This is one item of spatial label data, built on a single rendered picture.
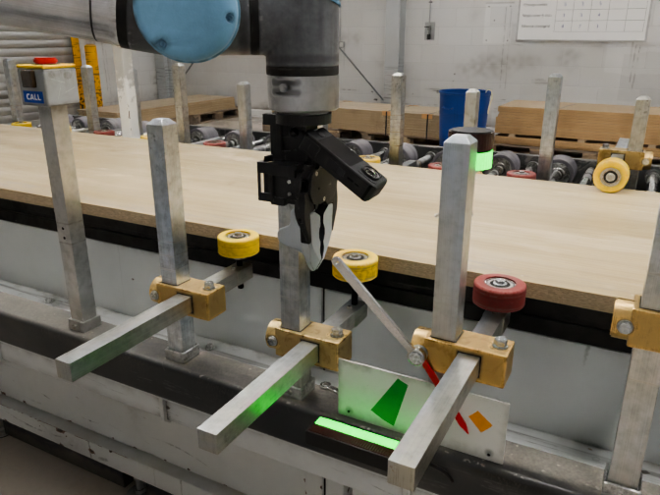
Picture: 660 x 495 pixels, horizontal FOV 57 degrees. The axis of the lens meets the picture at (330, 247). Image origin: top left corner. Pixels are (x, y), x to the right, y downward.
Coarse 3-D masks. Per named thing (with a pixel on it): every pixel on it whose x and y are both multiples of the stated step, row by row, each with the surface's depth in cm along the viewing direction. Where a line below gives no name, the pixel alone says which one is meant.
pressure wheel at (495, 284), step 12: (480, 276) 96; (492, 276) 96; (504, 276) 96; (480, 288) 92; (492, 288) 92; (504, 288) 92; (516, 288) 92; (480, 300) 92; (492, 300) 91; (504, 300) 90; (516, 300) 91; (504, 312) 91
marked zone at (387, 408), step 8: (400, 384) 89; (392, 392) 90; (400, 392) 89; (384, 400) 91; (392, 400) 90; (400, 400) 89; (376, 408) 92; (384, 408) 91; (392, 408) 91; (384, 416) 92; (392, 416) 91; (392, 424) 92
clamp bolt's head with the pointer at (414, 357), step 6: (414, 354) 84; (426, 354) 85; (414, 360) 84; (420, 360) 84; (426, 360) 85; (426, 366) 85; (432, 372) 85; (432, 378) 85; (438, 378) 85; (462, 420) 85; (462, 426) 85
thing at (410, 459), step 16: (480, 320) 92; (496, 320) 92; (496, 336) 90; (448, 368) 78; (464, 368) 78; (448, 384) 75; (464, 384) 75; (432, 400) 72; (448, 400) 72; (464, 400) 76; (416, 416) 69; (432, 416) 69; (448, 416) 70; (416, 432) 66; (432, 432) 66; (400, 448) 63; (416, 448) 63; (432, 448) 66; (400, 464) 61; (416, 464) 61; (400, 480) 62; (416, 480) 62
